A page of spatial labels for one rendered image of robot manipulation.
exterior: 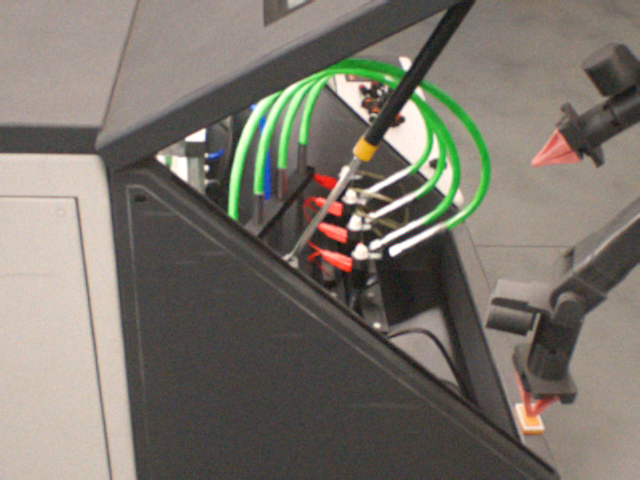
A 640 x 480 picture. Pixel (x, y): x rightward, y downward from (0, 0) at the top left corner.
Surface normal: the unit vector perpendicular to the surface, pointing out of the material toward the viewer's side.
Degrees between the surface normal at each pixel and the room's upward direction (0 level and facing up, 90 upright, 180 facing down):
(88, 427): 90
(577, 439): 0
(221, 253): 90
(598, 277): 95
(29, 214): 90
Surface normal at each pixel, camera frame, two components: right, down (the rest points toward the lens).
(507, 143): 0.06, -0.81
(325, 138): 0.07, 0.58
